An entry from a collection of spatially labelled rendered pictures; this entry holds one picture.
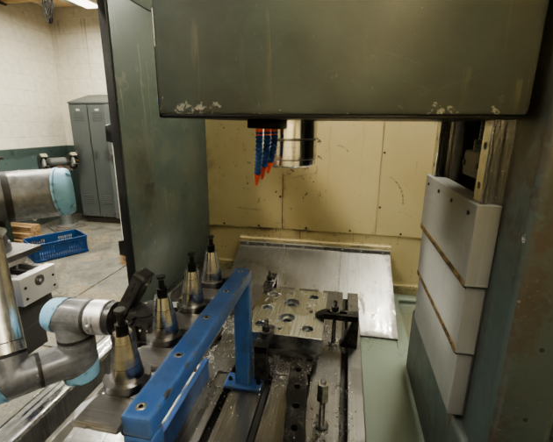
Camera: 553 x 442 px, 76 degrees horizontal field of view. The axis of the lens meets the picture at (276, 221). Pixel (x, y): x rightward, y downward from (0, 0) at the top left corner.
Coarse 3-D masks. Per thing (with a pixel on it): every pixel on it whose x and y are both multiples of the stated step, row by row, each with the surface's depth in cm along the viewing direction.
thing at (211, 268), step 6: (210, 252) 78; (216, 252) 79; (210, 258) 78; (216, 258) 79; (204, 264) 80; (210, 264) 78; (216, 264) 79; (204, 270) 79; (210, 270) 79; (216, 270) 79; (204, 276) 80; (210, 276) 79; (216, 276) 79
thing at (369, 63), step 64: (192, 0) 62; (256, 0) 60; (320, 0) 59; (384, 0) 57; (448, 0) 55; (512, 0) 54; (192, 64) 65; (256, 64) 63; (320, 64) 61; (384, 64) 59; (448, 64) 57; (512, 64) 56
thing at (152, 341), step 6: (180, 324) 62; (150, 330) 61; (180, 330) 61; (150, 336) 59; (174, 336) 59; (180, 336) 59; (150, 342) 58; (156, 342) 57; (162, 342) 57; (168, 342) 58; (174, 342) 58
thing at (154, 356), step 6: (138, 348) 57; (144, 348) 57; (150, 348) 57; (156, 348) 57; (162, 348) 57; (168, 348) 57; (144, 354) 56; (150, 354) 56; (156, 354) 56; (162, 354) 56; (168, 354) 56; (144, 360) 54; (150, 360) 54; (156, 360) 54; (162, 360) 54; (150, 366) 53; (156, 366) 53
